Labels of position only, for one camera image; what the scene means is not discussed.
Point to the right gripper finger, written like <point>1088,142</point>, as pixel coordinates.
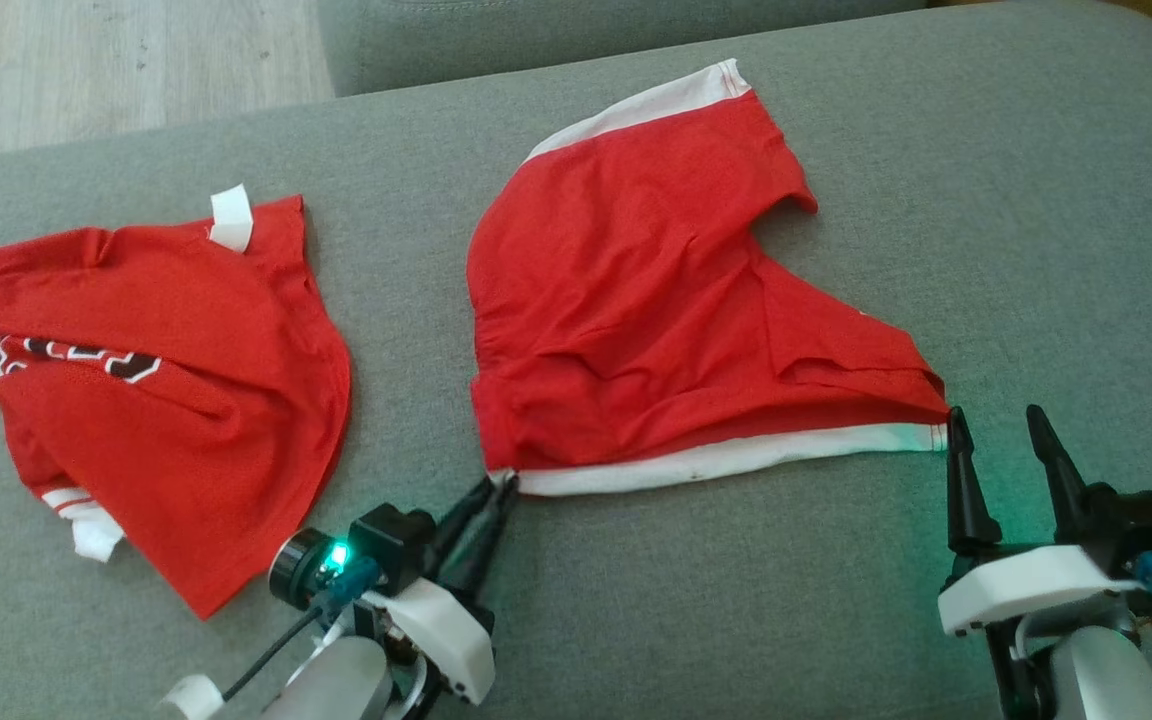
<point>1064,490</point>
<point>968,500</point>

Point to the red Bulls 23 jersey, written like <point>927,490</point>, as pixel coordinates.
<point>186,420</point>

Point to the large grey sofa seat cushion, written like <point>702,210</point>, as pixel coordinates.
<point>636,600</point>

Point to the red shorts white stripe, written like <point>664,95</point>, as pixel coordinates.
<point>636,300</point>

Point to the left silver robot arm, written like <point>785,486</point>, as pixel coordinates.
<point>336,685</point>

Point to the small grey sofa cushion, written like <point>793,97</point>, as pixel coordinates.
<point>536,40</point>

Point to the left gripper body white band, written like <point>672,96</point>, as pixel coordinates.
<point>446,640</point>

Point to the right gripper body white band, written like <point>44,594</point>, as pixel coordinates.
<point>1026,585</point>

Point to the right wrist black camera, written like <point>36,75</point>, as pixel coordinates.
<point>1136,525</point>

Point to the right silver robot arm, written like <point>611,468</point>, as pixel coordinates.
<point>1106,680</point>

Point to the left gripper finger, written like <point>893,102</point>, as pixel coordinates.
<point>461,520</point>
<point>491,545</point>

